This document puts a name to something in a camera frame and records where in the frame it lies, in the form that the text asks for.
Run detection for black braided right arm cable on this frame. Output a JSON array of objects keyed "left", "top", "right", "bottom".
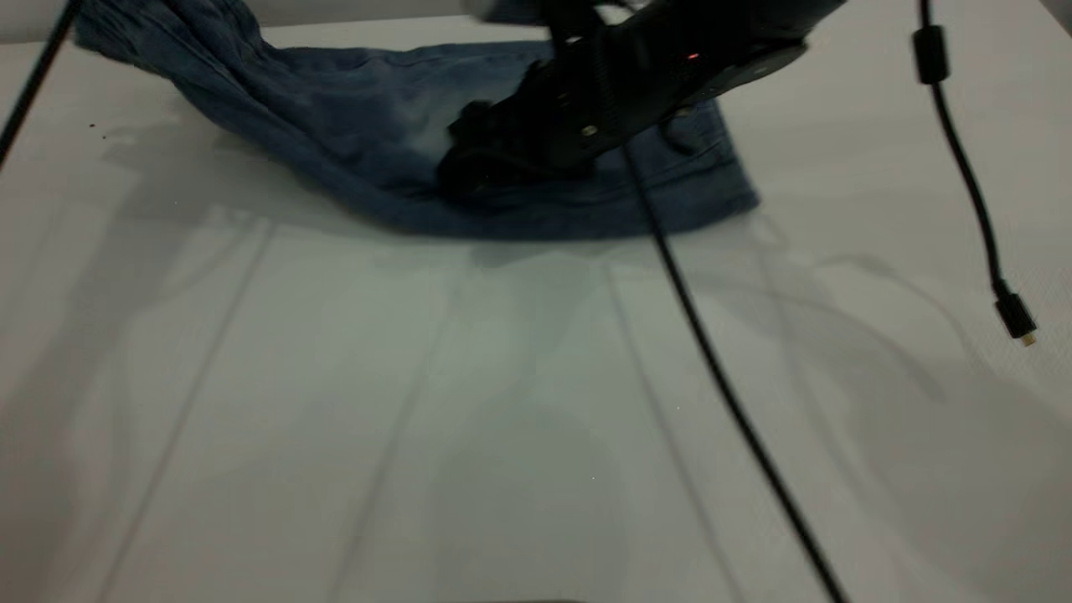
[{"left": 620, "top": 144, "right": 851, "bottom": 603}]

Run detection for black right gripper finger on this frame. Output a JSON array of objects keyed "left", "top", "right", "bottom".
[
  {"left": 435, "top": 142, "right": 591, "bottom": 202},
  {"left": 448, "top": 78, "right": 547, "bottom": 154}
]

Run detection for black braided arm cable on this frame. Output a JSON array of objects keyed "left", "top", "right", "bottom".
[
  {"left": 620, "top": 144, "right": 851, "bottom": 603},
  {"left": 0, "top": 0, "right": 83, "bottom": 168}
]

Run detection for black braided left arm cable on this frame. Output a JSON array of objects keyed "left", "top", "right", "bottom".
[{"left": 0, "top": 0, "right": 83, "bottom": 168}]

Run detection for blue denim shorts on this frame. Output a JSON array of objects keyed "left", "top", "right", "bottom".
[{"left": 74, "top": 0, "right": 761, "bottom": 242}]

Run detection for thin black USB plug cable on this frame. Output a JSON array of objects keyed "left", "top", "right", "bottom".
[{"left": 913, "top": 0, "right": 1039, "bottom": 348}]

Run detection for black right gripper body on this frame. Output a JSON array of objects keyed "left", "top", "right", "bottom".
[{"left": 526, "top": 0, "right": 848, "bottom": 167}]

